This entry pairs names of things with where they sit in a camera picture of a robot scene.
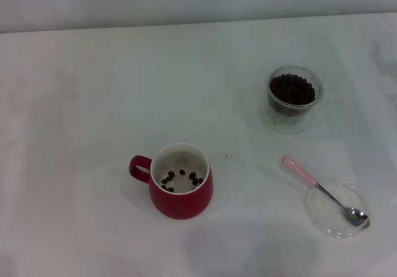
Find scooped coffee beans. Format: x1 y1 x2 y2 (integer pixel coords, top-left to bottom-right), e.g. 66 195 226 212
160 168 205 193

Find red ceramic mug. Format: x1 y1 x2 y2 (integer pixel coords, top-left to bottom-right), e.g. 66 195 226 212
128 142 214 221

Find pink-handled metal spoon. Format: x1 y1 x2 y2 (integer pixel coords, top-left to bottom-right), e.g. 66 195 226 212
281 155 370 227

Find clear double-walled glass cup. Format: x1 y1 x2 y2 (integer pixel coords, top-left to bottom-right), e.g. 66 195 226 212
259 65 326 134

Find coffee beans pile in glass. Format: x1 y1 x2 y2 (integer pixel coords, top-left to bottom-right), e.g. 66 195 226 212
268 74 316 117

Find clear shallow glass dish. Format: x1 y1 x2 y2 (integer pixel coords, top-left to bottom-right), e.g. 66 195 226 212
303 180 372 240

